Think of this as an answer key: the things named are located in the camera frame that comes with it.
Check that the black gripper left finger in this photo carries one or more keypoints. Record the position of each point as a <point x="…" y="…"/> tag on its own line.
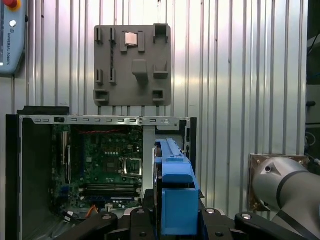
<point x="135" y="225"/>

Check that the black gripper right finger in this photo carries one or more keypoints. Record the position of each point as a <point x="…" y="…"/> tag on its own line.
<point x="225" y="227"/>

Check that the hard disk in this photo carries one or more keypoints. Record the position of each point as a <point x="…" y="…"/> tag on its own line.
<point x="177" y="207"/>

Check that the black RAM slot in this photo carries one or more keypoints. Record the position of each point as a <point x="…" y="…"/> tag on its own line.
<point x="110" y="186"/>
<point x="110" y="191"/>

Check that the metal socket cover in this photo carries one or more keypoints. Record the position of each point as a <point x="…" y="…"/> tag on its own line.
<point x="130" y="159"/>

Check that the green motherboard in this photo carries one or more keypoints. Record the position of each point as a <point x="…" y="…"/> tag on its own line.
<point x="95" y="160"/>

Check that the black graphics card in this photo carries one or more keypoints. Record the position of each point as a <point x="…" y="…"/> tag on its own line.
<point x="65" y="150"/>

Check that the black open PC case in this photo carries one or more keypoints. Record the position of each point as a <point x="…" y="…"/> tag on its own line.
<point x="35" y="162"/>

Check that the grey parts rack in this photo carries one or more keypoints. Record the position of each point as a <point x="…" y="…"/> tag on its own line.
<point x="125" y="82"/>

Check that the silver CPU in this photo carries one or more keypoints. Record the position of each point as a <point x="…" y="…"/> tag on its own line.
<point x="131" y="38"/>

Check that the pale blue teach pendant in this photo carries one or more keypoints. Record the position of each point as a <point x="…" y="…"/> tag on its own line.
<point x="12" y="50"/>

